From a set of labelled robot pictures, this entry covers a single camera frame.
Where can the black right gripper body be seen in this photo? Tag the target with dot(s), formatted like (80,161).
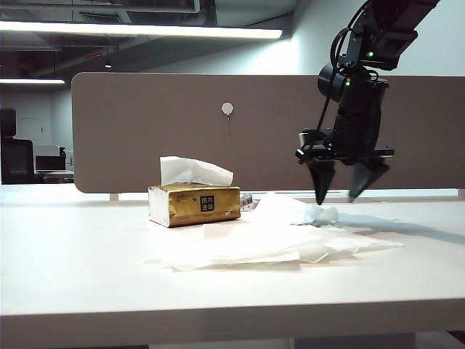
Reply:
(356,141)

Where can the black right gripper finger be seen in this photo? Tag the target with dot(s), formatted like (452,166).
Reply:
(365,178)
(321,178)

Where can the gold tissue pack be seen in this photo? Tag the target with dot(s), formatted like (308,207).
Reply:
(181,207)

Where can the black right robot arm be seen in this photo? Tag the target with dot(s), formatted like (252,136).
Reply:
(363,98)

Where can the white tissue sticking from pack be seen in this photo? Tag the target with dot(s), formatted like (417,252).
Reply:
(181,171)

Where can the white hexagonal hook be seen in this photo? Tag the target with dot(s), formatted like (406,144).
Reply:
(227,109)

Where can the brown desk divider panel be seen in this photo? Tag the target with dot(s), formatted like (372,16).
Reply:
(127,116)

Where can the long ceiling light strip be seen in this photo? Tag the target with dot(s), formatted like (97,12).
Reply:
(145,30)

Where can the small ceiling spotlight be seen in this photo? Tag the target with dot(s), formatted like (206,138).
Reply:
(108,64)

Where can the white background office desk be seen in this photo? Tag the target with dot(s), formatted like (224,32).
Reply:
(51,163)

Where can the short ceiling light strip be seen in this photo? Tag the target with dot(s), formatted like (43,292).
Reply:
(32,81)

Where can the black office chair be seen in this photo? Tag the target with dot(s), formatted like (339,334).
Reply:
(16,160)

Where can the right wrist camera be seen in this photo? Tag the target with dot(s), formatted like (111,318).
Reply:
(309,137)

